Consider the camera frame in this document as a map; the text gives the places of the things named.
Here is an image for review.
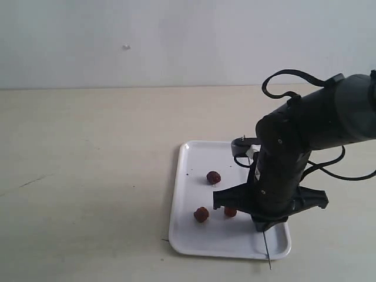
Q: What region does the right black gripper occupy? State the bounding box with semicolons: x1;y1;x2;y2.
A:
212;146;329;233

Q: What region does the dark red cherry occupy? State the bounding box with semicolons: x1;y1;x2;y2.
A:
206;171;221;185

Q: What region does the thin metal skewer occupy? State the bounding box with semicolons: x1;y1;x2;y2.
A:
263;231;272;270

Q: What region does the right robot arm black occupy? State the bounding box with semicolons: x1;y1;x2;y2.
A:
213;69;375;232

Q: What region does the white rectangular plastic tray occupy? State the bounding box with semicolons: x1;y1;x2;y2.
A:
169;140;291;260

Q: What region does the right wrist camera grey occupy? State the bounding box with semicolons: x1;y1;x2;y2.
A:
231;136;261;160

